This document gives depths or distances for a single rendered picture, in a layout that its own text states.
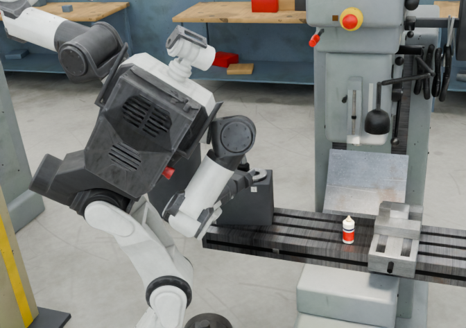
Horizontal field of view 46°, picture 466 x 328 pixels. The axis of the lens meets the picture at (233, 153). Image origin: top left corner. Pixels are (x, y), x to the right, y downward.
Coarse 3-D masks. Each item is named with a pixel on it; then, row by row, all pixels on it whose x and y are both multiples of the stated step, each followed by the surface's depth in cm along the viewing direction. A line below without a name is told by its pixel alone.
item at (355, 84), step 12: (348, 84) 167; (360, 84) 166; (348, 96) 169; (360, 96) 168; (348, 108) 171; (360, 108) 170; (348, 120) 173; (360, 120) 172; (348, 132) 175; (360, 132) 174
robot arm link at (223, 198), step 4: (224, 188) 179; (228, 188) 180; (224, 192) 178; (228, 192) 180; (220, 196) 177; (224, 196) 179; (228, 196) 184; (216, 200) 175; (220, 200) 181; (224, 200) 183; (228, 200) 185; (216, 204) 179; (220, 204) 180; (224, 204) 184; (216, 208) 179
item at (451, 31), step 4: (448, 16) 187; (448, 20) 187; (452, 20) 184; (448, 24) 188; (452, 24) 184; (448, 28) 189; (452, 28) 185; (448, 32) 189; (452, 32) 195; (448, 36) 190; (452, 36) 196; (448, 40) 188; (448, 44) 189; (452, 52) 196; (444, 56) 193; (452, 56) 196; (444, 60) 194; (444, 64) 195
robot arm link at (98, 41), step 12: (60, 24) 142; (72, 24) 143; (60, 36) 141; (72, 36) 141; (84, 36) 139; (96, 36) 140; (108, 36) 143; (96, 48) 139; (108, 48) 142; (96, 60) 139
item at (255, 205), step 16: (256, 176) 209; (272, 176) 215; (240, 192) 209; (256, 192) 208; (272, 192) 216; (224, 208) 214; (240, 208) 213; (256, 208) 212; (272, 208) 216; (224, 224) 217; (240, 224) 216; (256, 224) 215
